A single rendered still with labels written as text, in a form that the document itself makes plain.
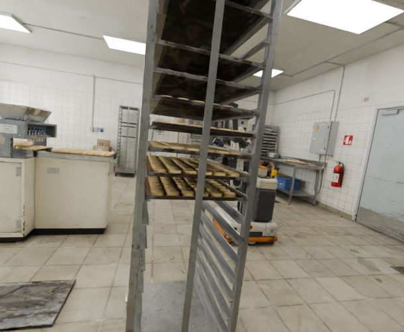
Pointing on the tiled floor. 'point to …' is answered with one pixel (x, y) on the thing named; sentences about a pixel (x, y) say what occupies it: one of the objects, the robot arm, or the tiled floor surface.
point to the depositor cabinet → (7, 198)
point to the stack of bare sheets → (22, 304)
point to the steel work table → (295, 176)
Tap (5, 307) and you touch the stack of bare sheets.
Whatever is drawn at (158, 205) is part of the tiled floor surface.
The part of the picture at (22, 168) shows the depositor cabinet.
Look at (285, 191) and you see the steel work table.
